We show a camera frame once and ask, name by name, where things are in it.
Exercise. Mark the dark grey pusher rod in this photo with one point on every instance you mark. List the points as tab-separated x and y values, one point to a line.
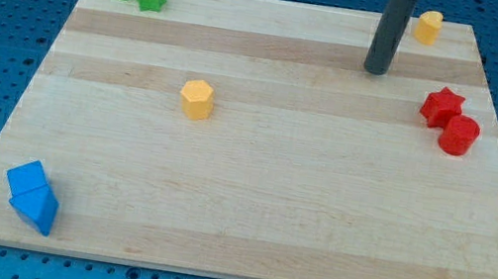
388	35

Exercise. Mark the wooden board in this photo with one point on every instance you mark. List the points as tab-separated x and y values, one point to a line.
307	168

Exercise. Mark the yellow hexagon block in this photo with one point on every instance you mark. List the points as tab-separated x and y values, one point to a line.
197	99

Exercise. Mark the yellow heart block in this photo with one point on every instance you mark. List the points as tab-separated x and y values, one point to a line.
429	27

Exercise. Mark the red star block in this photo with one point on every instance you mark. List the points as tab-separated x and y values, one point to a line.
440	107

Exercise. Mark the red cylinder block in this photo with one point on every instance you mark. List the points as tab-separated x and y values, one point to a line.
459	135

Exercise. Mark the blue cube block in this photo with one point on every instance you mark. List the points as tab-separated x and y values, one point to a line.
26	177

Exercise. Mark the blue triangular prism block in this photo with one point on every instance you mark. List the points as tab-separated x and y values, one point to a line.
37	208

